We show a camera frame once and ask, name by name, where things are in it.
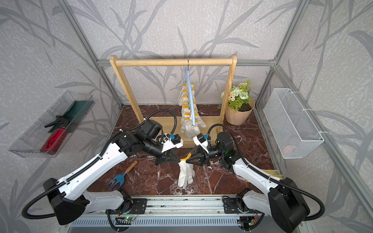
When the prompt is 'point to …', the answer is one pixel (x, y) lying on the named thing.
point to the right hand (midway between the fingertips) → (187, 159)
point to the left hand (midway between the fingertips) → (178, 160)
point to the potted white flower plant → (240, 104)
